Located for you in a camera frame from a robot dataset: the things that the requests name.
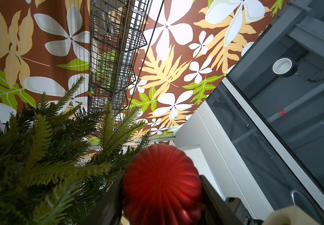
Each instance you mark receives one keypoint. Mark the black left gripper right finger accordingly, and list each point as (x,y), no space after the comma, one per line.
(216,211)

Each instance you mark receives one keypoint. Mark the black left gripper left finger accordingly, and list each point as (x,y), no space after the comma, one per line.
(108,210)

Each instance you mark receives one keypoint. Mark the dark red ribbed ball ornament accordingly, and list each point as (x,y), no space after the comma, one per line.
(161,186)

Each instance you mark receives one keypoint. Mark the small green christmas tree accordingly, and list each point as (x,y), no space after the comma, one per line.
(55,166)

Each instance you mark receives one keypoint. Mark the ceiling spot lamp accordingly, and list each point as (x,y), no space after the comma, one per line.
(285,67)

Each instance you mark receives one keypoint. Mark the black wire wall basket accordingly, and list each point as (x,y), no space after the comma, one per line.
(116,36)

